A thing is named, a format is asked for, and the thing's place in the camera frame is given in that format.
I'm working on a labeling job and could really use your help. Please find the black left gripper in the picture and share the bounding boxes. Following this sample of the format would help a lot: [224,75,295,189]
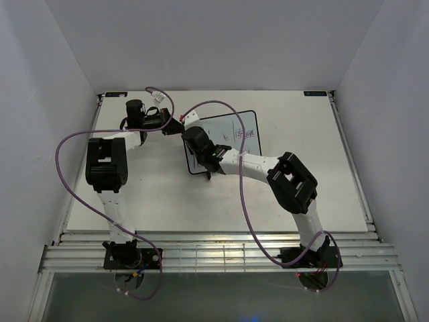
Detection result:
[142,109,186,137]

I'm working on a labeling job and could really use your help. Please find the white black-framed whiteboard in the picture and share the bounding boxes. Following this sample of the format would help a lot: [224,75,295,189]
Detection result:
[182,111,266,180]

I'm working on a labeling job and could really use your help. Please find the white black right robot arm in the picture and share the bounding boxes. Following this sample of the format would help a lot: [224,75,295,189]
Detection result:
[182,126,327,266]

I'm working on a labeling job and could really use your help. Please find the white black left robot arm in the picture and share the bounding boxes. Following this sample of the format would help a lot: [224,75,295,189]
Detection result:
[85,99,184,268]

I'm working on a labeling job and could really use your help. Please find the blue left corner label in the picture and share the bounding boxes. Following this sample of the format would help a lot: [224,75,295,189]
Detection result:
[105,92,128,97]

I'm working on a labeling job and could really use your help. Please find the blue corner label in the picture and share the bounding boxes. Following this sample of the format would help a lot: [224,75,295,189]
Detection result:
[303,91,328,97]
[105,92,128,97]

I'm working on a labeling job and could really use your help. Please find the blue right corner label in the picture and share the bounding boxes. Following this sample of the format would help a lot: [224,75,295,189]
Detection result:
[303,91,328,97]

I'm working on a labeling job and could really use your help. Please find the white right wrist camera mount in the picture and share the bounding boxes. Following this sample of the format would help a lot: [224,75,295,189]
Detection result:
[180,109,201,130]

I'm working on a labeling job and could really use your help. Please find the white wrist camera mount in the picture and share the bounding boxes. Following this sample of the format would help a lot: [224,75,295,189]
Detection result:
[180,109,201,130]
[151,91,166,105]

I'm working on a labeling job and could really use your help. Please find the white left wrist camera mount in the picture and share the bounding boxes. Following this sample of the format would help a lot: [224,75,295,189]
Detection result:
[151,91,166,105]

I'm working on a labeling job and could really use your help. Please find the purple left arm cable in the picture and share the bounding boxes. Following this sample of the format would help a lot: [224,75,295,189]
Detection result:
[53,86,174,301]

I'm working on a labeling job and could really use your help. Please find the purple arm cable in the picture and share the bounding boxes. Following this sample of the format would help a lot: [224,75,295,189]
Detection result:
[53,86,174,301]
[180,100,343,293]

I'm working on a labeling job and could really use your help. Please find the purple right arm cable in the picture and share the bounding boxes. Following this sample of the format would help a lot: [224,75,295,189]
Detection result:
[180,100,343,293]

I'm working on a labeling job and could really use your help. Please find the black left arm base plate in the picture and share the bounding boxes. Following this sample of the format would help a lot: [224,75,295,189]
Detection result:
[103,248,163,270]

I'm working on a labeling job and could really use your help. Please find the aluminium table frame rail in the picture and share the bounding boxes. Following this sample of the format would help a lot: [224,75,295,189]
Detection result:
[39,230,401,273]

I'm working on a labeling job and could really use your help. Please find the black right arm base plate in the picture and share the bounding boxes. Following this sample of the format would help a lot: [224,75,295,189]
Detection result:
[277,246,343,269]

